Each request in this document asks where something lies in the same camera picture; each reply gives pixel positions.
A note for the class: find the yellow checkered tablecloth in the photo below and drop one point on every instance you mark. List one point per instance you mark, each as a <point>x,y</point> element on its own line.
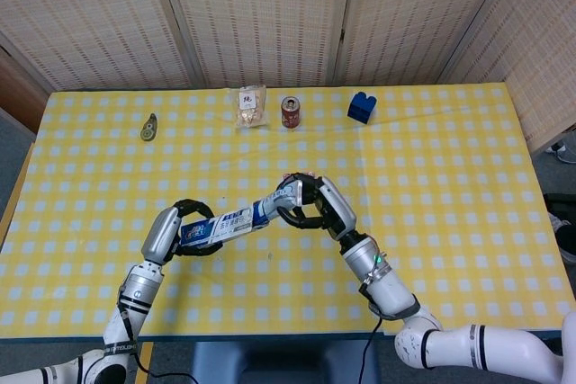
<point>450,204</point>

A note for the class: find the brown wooden board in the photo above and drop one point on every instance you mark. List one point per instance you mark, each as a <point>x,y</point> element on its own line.
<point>18,91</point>

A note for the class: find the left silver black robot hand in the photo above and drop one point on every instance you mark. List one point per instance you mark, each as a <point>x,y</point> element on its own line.
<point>159,233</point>

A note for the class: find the green correction tape dispenser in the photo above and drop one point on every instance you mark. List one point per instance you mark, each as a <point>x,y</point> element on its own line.
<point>148,128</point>

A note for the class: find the clear snack bag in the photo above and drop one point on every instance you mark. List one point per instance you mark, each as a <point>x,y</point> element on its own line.
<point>251,109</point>

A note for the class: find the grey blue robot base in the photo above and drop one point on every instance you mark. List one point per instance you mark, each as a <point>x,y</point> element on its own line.
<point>283,363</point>

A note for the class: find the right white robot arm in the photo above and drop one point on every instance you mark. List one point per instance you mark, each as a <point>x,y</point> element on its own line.
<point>396,285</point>

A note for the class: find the grey white shoe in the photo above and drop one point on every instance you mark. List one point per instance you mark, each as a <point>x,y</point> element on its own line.
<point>562,152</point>

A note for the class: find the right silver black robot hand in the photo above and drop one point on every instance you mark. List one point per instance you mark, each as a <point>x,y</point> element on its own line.
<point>337,211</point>

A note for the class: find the black bag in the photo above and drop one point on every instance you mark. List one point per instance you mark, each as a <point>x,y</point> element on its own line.
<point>562,226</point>

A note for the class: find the blue toothpaste box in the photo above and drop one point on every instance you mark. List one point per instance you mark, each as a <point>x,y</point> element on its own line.
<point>225,226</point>

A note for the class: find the blue building block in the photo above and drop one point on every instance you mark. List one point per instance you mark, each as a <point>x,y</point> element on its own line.
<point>361,109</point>

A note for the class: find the yellow floor tape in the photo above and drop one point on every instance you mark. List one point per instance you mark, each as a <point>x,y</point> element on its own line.
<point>145,363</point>

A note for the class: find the red drink can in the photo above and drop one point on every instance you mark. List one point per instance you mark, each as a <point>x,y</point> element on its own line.
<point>290,115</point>

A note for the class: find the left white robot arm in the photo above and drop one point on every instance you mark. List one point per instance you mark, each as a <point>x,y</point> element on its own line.
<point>130,307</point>

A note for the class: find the white blue toothpaste tube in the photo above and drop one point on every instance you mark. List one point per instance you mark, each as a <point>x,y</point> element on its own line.
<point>270,206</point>

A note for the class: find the woven folding screen panel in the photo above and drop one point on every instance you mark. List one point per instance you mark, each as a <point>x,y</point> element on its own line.
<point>535,42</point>
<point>261,15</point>
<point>90,20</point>
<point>418,15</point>

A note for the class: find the pink patterned card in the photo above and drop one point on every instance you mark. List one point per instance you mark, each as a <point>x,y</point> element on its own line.
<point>310,173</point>

